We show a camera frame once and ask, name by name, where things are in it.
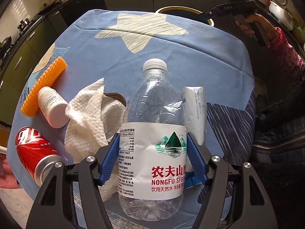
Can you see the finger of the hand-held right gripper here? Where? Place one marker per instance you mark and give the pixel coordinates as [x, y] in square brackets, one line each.
[211, 13]

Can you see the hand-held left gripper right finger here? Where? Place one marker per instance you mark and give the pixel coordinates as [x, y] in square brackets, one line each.
[195, 157]

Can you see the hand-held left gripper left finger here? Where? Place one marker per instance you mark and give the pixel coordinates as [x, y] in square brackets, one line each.
[109, 157]

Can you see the white paper towel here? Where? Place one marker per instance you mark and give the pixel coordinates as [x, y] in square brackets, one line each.
[88, 124]

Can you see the yellow rimmed trash bin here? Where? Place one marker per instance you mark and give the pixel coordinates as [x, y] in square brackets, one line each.
[162, 9]

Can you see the clear plastic water bottle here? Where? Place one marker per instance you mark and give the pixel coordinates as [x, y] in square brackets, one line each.
[152, 114]

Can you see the orange ribbed foam sleeve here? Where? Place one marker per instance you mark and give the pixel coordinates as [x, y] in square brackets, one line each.
[53, 71]

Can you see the person's right forearm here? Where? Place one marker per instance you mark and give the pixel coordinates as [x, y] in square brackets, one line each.
[288, 52]

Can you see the person's right hand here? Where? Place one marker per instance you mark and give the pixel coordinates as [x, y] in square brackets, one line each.
[264, 23]

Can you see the white rice cooker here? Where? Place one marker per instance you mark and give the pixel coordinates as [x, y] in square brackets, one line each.
[282, 4]

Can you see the blue printed tablecloth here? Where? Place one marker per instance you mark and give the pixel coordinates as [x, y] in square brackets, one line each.
[190, 59]

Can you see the red soda can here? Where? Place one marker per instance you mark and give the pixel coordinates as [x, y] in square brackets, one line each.
[33, 148]

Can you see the small white plastic bottle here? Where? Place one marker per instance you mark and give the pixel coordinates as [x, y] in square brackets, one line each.
[51, 105]

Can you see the person's dark jacket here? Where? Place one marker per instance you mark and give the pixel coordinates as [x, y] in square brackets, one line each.
[281, 124]

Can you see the red checked apron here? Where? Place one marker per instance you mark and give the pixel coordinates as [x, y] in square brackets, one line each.
[7, 174]

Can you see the black wok with lid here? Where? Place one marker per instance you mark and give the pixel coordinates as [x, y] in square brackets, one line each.
[4, 43]

